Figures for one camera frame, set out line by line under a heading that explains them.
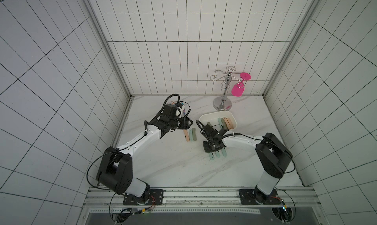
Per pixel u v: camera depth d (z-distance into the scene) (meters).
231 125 1.00
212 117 1.03
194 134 0.96
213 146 0.66
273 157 0.47
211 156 0.87
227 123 1.00
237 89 1.02
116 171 0.42
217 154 0.88
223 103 1.12
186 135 0.95
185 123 0.74
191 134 0.97
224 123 1.00
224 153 0.88
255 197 0.65
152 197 0.72
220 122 1.02
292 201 0.69
